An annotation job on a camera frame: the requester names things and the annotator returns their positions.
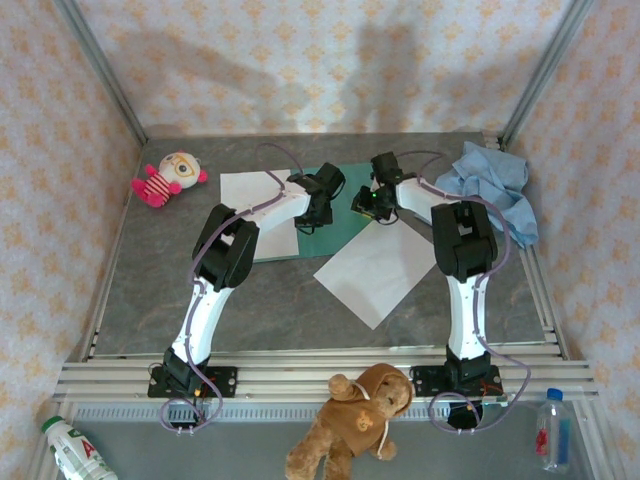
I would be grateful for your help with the white paper sheet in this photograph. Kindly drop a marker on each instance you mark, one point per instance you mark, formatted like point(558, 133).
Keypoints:
point(240, 192)
point(375, 275)

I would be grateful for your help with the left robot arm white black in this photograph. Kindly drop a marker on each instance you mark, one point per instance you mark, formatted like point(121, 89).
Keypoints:
point(205, 315)

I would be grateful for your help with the aluminium frame post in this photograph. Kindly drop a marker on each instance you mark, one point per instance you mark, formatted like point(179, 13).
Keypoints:
point(102, 70)
point(545, 70)

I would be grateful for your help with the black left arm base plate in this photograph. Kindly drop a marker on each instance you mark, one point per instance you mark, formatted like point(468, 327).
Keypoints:
point(225, 380)

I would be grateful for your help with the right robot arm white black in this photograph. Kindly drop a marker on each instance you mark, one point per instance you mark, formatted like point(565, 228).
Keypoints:
point(467, 315)

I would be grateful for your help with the aluminium side rail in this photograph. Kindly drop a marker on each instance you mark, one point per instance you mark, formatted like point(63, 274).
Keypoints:
point(123, 220)
point(552, 335)

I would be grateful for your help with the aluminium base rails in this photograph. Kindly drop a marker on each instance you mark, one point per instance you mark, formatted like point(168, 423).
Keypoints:
point(300, 375)

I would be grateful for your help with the pink striped plush doll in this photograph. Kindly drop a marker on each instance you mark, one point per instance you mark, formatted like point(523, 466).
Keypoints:
point(180, 167)

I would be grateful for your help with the green paper folder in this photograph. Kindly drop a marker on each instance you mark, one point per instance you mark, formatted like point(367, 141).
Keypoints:
point(330, 240)

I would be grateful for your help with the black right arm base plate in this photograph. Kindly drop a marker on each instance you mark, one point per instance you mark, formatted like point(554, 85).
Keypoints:
point(425, 380)

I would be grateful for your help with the crumpled blue cloth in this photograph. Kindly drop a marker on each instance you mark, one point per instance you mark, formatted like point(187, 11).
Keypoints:
point(490, 175)

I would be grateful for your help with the white bottle green cap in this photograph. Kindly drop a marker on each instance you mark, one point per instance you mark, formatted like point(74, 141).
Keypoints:
point(75, 450)

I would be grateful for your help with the brown teddy bear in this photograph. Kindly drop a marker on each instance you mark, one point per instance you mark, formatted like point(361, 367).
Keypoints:
point(350, 415)

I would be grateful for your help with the clear water bottle blue cap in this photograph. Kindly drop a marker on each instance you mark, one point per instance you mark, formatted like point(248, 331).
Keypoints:
point(552, 440)

